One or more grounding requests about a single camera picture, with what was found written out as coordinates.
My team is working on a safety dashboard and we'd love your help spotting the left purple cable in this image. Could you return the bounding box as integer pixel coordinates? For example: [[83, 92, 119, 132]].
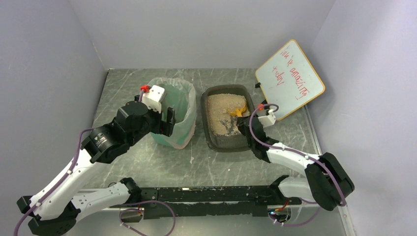
[[13, 127, 95, 236]]

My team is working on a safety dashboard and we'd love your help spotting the small whiteboard wooden frame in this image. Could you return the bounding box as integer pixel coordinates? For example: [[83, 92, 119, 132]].
[[255, 39, 326, 120]]

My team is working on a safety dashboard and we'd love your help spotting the yellow litter scoop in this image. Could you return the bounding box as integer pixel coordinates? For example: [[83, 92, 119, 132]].
[[227, 104, 247, 117]]

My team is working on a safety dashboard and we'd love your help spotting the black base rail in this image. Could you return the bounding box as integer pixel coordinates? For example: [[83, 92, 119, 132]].
[[117, 185, 301, 219]]

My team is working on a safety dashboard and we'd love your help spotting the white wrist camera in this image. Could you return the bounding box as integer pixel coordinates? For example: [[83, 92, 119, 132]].
[[258, 109, 276, 128], [139, 85, 166, 113]]

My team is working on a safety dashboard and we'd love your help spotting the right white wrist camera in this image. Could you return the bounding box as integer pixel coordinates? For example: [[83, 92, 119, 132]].
[[258, 109, 276, 128]]

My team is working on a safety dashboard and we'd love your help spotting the aluminium frame rail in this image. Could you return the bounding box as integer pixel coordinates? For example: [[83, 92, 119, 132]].
[[304, 105, 357, 236]]

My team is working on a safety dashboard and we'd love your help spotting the beige cat litter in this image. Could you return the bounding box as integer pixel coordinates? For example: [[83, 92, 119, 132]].
[[208, 93, 249, 137]]

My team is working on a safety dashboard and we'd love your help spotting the green trash bin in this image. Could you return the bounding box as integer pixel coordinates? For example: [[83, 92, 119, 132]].
[[149, 81, 193, 148]]

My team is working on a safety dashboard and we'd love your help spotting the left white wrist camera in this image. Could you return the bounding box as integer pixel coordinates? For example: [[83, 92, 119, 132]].
[[139, 85, 166, 113]]

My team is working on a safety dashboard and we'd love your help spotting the dark grey litter tray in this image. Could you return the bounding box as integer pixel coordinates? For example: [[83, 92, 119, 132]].
[[201, 85, 254, 152]]

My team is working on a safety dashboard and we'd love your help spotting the clear plastic bin liner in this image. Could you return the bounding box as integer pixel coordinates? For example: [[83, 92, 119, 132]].
[[147, 77, 197, 150]]

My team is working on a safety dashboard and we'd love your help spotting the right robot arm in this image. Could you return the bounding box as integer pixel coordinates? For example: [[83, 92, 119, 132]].
[[237, 117, 355, 211]]

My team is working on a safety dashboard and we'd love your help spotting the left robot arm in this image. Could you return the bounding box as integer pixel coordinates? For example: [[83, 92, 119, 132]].
[[17, 101, 175, 236]]

